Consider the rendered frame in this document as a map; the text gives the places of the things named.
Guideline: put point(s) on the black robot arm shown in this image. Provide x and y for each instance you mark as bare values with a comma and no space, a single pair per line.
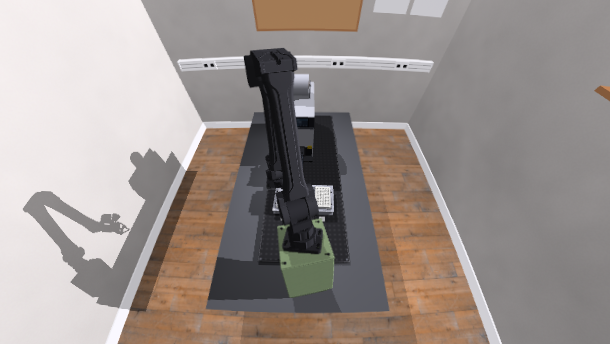
297,201

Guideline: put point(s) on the dark grey cylinder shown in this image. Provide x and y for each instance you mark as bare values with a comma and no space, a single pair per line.
301,85

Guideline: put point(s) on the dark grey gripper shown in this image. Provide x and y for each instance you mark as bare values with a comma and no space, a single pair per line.
273,185

